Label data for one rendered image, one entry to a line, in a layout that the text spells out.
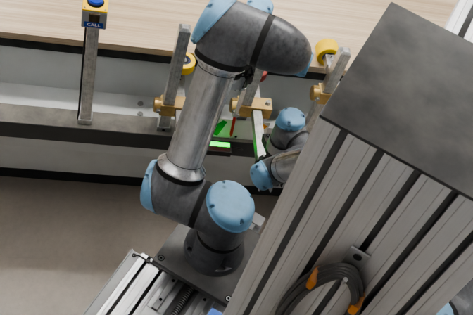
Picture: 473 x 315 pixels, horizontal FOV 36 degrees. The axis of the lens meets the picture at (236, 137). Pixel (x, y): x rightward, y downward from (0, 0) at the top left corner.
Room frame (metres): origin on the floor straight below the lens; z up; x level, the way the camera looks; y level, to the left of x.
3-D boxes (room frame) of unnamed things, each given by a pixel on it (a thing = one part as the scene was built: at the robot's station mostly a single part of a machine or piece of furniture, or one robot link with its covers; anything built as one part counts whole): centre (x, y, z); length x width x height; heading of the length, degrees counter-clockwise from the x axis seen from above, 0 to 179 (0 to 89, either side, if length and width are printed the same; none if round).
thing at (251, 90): (1.63, 0.01, 0.93); 0.04 x 0.04 x 0.48; 19
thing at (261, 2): (1.51, 0.06, 1.32); 0.09 x 0.08 x 0.11; 176
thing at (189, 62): (1.68, 0.25, 0.85); 0.08 x 0.08 x 0.11
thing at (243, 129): (1.59, 0.03, 0.75); 0.26 x 0.01 x 0.10; 109
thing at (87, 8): (1.46, 0.49, 1.18); 0.07 x 0.07 x 0.08; 19
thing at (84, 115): (1.46, 0.50, 0.93); 0.05 x 0.05 x 0.45; 19
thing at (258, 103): (1.64, -0.01, 0.85); 0.14 x 0.06 x 0.05; 109
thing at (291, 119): (1.34, -0.13, 1.12); 0.09 x 0.08 x 0.11; 50
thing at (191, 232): (0.95, -0.04, 1.09); 0.15 x 0.15 x 0.10
